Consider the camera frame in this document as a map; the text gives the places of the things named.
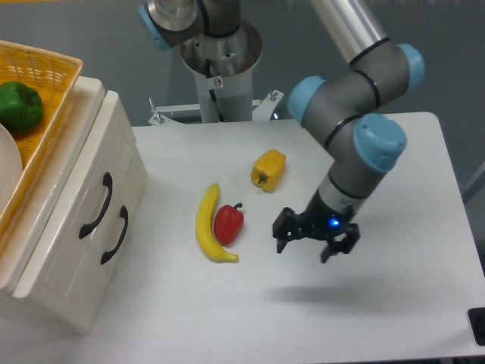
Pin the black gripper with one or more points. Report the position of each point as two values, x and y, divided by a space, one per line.
319 223

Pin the white drawer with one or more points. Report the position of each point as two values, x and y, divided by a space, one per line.
81 244
96 278

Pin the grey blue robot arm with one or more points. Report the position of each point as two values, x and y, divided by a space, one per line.
342 115

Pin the white drawer cabinet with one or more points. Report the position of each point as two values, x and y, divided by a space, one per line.
26 227

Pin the yellow bell pepper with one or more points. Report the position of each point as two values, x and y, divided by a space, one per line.
268 170

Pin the red bell pepper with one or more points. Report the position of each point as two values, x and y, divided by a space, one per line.
228 223

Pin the yellow banana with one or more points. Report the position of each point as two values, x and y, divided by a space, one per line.
204 235

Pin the black object at table corner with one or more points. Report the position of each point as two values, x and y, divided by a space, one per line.
477 320

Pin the yellow woven basket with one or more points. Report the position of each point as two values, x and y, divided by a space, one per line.
53 76

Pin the beige plate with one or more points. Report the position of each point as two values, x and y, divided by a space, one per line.
11 173

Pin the green bell pepper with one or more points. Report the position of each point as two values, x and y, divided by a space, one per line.
21 107

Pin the white mounting bracket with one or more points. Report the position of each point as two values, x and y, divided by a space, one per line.
262 110

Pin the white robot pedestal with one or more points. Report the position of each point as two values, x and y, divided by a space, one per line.
222 69

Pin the black bottom drawer handle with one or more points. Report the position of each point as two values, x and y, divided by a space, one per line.
117 236

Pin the black drawer handle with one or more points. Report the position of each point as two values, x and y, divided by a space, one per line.
95 204
117 236

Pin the black top drawer handle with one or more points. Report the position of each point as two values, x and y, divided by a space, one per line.
95 204

